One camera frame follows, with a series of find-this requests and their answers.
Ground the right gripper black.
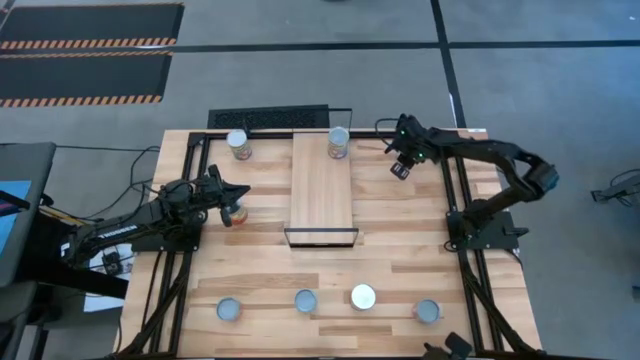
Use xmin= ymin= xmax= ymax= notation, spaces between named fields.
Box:
xmin=384 ymin=115 xmax=434 ymax=181

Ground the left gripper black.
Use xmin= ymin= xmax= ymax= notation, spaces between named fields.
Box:
xmin=197 ymin=176 xmax=251 ymax=227

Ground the orange red labelled tin can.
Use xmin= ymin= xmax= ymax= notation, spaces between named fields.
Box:
xmin=223 ymin=198 xmax=250 ymax=226

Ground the yellow green labelled tin can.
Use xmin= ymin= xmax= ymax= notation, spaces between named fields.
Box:
xmin=216 ymin=297 xmax=243 ymax=322
xmin=413 ymin=298 xmax=442 ymax=325

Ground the carrot print tin can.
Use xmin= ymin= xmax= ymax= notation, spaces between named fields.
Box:
xmin=293 ymin=288 xmax=319 ymax=314

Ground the yellow corn tin can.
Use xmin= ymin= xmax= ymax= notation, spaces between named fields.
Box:
xmin=349 ymin=283 xmax=377 ymax=312

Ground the teal pink labelled tin can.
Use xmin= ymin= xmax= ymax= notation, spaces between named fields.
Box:
xmin=327 ymin=126 xmax=351 ymax=160

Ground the black perforated panel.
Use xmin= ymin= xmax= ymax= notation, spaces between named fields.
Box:
xmin=207 ymin=104 xmax=330 ymax=130

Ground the white sheet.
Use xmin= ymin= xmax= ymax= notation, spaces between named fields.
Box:
xmin=82 ymin=243 xmax=135 ymax=314

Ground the black orange-striped floor mat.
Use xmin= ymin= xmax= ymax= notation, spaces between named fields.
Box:
xmin=0 ymin=49 xmax=174 ymax=109
xmin=0 ymin=2 xmax=185 ymax=51

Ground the grey desk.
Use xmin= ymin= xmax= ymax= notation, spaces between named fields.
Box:
xmin=0 ymin=142 xmax=57 ymax=289

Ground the blue sheet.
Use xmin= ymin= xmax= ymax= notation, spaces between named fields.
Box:
xmin=0 ymin=179 xmax=32 ymax=254

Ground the grey stand foot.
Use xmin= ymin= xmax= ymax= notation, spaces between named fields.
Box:
xmin=590 ymin=169 xmax=640 ymax=207

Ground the black cable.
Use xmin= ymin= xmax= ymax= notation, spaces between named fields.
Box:
xmin=374 ymin=117 xmax=402 ymax=147
xmin=54 ymin=143 xmax=162 ymax=221

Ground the black aluminium table frame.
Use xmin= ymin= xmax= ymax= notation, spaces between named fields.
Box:
xmin=117 ymin=129 xmax=541 ymax=360

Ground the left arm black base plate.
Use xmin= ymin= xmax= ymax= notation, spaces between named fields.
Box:
xmin=130 ymin=232 xmax=202 ymax=253

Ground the wooden shelf with black frame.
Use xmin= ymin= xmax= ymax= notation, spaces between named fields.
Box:
xmin=283 ymin=107 xmax=360 ymax=249

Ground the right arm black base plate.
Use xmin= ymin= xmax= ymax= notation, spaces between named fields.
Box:
xmin=445 ymin=209 xmax=530 ymax=251

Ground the black bracket device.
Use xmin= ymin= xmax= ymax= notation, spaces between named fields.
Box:
xmin=422 ymin=332 xmax=474 ymax=360

